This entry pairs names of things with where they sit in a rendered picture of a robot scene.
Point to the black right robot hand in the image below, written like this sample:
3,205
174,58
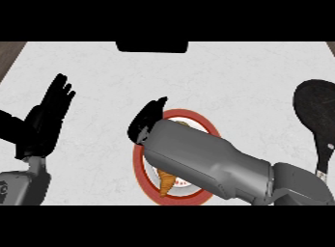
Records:
146,118

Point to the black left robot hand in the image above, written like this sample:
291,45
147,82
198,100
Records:
43,120

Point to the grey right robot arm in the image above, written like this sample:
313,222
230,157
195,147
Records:
221,164

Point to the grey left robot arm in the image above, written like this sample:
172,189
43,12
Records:
17,186

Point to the white plate with red rim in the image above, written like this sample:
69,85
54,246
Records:
146,180

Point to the black frying pan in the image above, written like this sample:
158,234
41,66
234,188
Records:
323,111

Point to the black appliance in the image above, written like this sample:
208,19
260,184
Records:
150,47

